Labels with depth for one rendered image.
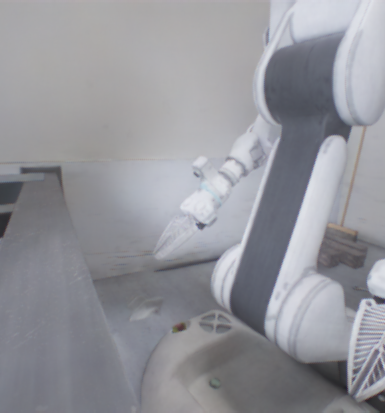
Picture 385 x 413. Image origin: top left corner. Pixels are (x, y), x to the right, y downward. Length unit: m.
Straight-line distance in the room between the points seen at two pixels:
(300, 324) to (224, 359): 0.36
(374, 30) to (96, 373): 0.57
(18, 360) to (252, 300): 0.38
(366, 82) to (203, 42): 1.62
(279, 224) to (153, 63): 1.51
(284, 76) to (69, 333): 0.50
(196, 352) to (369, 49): 0.69
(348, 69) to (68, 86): 1.47
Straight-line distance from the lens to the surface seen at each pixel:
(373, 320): 0.42
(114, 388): 0.28
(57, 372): 0.31
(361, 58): 0.51
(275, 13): 0.91
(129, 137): 1.79
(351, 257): 2.28
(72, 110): 1.74
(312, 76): 0.53
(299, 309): 0.50
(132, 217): 1.80
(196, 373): 0.78
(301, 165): 0.54
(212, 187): 0.69
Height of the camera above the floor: 0.86
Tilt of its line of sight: 14 degrees down
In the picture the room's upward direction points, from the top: 1 degrees clockwise
